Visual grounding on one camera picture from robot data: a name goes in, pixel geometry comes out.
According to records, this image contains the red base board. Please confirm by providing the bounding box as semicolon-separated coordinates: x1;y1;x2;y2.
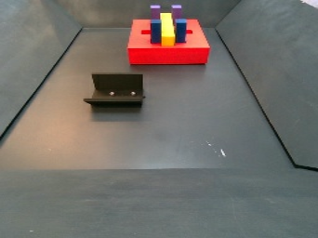
128;20;212;65

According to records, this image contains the yellow long bar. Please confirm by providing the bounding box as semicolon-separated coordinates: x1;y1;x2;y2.
161;13;176;46

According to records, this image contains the black angle bracket fixture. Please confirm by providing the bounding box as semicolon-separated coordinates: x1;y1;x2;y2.
83;73;145;106

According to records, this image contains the blue post left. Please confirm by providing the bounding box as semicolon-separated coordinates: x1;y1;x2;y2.
150;20;162;44

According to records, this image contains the blue post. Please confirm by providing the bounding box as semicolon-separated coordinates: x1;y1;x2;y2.
176;19;186;43
150;20;162;44

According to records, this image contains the blue post right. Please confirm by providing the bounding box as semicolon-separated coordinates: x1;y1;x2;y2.
176;19;186;43

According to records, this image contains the purple post left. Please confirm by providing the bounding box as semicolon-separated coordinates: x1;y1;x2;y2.
150;5;161;20

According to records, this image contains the purple post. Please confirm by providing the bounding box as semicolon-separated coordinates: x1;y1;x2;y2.
172;5;184;19
150;5;161;20

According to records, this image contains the purple post right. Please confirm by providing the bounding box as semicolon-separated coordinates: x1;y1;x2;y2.
172;5;184;19

